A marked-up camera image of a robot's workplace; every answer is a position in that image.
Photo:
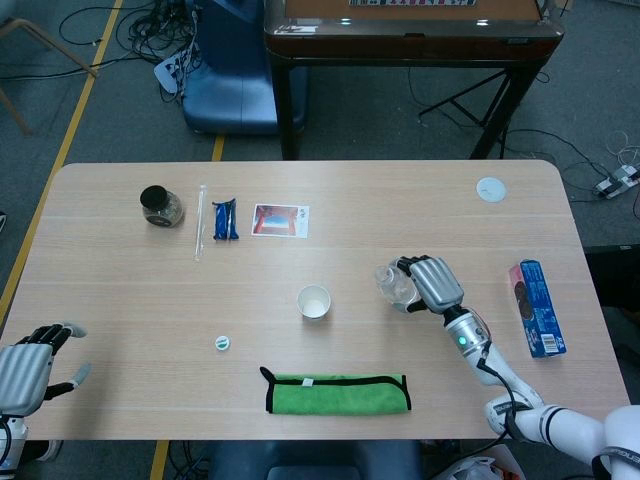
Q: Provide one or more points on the grey round table grommet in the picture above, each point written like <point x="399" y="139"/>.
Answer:
<point x="491" y="189"/>

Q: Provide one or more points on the blue cookie box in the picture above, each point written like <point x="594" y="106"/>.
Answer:
<point x="542" y="310"/>

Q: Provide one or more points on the dark blue seat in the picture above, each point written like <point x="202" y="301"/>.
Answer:
<point x="310" y="460"/>

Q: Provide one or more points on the clear plastic water bottle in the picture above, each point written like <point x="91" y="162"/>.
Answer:
<point x="392" y="287"/>

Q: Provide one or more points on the black-lidded glass spice jar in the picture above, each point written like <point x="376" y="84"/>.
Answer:
<point x="160" y="207"/>

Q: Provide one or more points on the white flowered paper cup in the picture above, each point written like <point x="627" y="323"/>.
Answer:
<point x="314" y="301"/>

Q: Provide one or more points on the red gate photo postcard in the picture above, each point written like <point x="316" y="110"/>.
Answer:
<point x="277" y="220"/>

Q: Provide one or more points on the white wooden-legged chair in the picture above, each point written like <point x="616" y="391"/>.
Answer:
<point x="45" y="45"/>

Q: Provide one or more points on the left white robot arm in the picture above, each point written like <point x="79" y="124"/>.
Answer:
<point x="10" y="440"/>

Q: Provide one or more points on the blue snack packet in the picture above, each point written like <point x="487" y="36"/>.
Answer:
<point x="225" y="220"/>

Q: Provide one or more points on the black tripod stand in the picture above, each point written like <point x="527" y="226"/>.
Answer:
<point x="480" y="112"/>

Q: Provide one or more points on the brown mahjong table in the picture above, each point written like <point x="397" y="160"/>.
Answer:
<point x="410" y="42"/>

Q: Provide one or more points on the clear-wrapped drinking straw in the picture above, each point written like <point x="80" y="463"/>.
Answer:
<point x="200" y="222"/>

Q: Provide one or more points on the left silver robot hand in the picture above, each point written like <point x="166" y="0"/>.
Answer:
<point x="22" y="365"/>

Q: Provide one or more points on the white power strip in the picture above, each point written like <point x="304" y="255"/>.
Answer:
<point x="617" y="181"/>

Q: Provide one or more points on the white green-logo bottle cap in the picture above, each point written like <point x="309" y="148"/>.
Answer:
<point x="222" y="343"/>

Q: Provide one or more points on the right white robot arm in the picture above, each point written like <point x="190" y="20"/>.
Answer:
<point x="515" y="390"/>

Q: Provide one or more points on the face-up mahjong tile row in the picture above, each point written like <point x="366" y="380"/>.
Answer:
<point x="410" y="2"/>

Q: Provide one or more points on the green black-edged microfiber cloth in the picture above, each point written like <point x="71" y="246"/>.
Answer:
<point x="340" y="397"/>

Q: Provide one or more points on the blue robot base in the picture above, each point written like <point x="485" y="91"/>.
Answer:
<point x="230" y="95"/>

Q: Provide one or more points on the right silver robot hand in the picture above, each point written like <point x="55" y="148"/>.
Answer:
<point x="437" y="285"/>

